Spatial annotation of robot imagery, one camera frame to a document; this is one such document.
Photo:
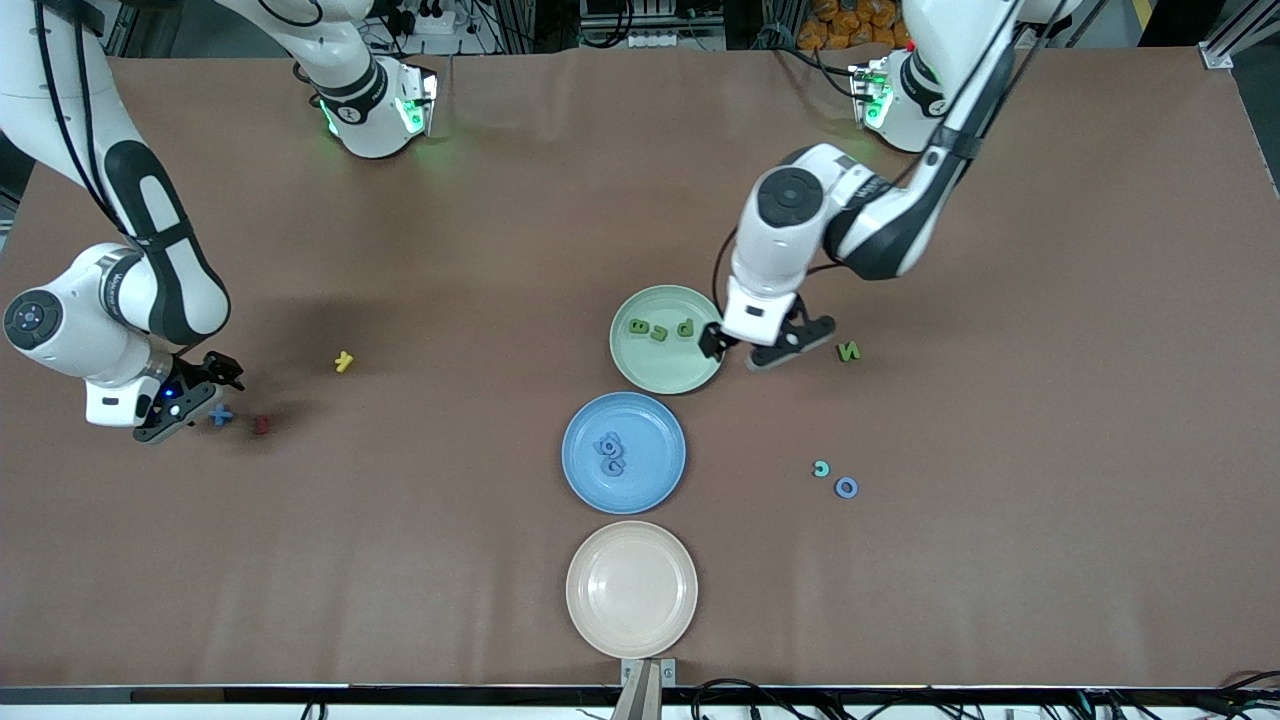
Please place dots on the aluminium frame profile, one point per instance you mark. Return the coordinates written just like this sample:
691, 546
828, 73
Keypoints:
1245, 28
120, 25

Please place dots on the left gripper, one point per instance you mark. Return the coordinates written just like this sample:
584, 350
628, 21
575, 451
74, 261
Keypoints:
712, 341

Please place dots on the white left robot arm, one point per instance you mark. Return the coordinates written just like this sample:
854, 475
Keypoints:
900, 220

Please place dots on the purple letter O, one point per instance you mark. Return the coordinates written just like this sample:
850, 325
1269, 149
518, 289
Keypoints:
838, 487

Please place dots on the blue number six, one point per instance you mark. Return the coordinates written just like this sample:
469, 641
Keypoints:
612, 447

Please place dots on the white electronics box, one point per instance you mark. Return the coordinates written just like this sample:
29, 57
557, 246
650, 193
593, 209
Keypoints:
650, 20

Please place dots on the blue plus sign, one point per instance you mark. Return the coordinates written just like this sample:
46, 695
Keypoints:
221, 415

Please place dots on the green letter N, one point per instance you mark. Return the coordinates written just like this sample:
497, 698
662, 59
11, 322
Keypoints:
849, 351

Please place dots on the blue letter G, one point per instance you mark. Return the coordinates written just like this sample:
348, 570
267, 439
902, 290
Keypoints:
615, 469

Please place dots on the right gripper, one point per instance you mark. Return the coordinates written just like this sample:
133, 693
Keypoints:
214, 370

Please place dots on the yellow letter K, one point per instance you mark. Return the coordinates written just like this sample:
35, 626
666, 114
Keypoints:
343, 361

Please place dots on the blue plate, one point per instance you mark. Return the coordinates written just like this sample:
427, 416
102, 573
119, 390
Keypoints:
650, 470

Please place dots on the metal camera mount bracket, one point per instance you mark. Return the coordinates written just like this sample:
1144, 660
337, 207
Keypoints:
648, 685

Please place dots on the table edge rail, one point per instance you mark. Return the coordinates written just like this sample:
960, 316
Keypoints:
300, 694

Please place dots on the green letter B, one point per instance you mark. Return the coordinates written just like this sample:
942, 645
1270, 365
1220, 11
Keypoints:
659, 331

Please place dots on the beige plate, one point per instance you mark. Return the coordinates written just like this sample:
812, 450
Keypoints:
632, 590

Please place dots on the white power strip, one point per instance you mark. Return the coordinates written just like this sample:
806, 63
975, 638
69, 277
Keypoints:
430, 18

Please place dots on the green letter P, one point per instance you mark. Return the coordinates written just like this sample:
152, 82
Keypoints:
685, 327

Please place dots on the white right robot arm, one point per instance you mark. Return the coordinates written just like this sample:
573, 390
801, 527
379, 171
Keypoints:
170, 280

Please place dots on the brown table cover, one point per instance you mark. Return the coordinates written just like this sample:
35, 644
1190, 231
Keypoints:
400, 560

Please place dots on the green plate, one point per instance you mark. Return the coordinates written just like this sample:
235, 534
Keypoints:
665, 365

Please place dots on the bag of oranges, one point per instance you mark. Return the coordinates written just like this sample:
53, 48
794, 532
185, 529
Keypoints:
850, 20

